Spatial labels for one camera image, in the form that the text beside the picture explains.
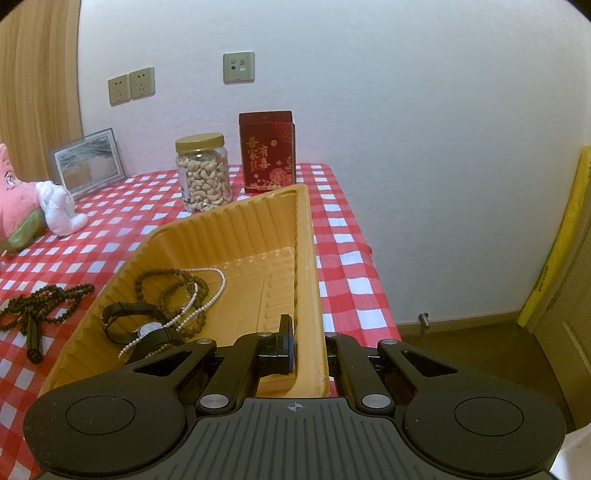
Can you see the dark red gift box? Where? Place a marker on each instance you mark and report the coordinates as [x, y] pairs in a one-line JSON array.
[[267, 152]]

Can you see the beige wall socket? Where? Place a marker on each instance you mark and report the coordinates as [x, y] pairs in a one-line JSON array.
[[119, 90], [142, 84], [238, 67]]

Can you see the white plush toy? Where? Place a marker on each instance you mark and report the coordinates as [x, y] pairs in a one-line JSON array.
[[60, 210]]

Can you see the metal door stopper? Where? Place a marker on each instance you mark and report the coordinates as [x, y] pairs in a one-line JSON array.
[[423, 319]]

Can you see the pink star plush toy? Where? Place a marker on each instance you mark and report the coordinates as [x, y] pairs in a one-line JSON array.
[[16, 203]]

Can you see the beige door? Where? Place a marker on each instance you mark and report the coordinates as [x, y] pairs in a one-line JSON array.
[[572, 332]]

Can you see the red white checked tablecloth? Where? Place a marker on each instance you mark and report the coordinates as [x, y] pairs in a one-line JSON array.
[[341, 277]]

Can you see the wooden wall panel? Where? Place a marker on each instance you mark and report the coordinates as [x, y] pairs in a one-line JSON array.
[[37, 69]]

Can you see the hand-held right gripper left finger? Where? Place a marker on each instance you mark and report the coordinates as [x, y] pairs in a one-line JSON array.
[[286, 346]]

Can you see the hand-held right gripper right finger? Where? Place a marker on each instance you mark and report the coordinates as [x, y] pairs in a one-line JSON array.
[[334, 345]]

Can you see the clear jar of cashews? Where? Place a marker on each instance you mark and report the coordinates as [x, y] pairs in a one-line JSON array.
[[203, 180]]

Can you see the silver picture frame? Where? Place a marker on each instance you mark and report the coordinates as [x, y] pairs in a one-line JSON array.
[[87, 161]]

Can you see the orange plastic tray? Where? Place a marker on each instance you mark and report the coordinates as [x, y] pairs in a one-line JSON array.
[[258, 249]]

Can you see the black wrist watch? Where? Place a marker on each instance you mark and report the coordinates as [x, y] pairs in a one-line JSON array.
[[154, 336]]

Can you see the black cylinder pendant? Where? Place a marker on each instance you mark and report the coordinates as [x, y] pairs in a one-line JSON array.
[[34, 341]]

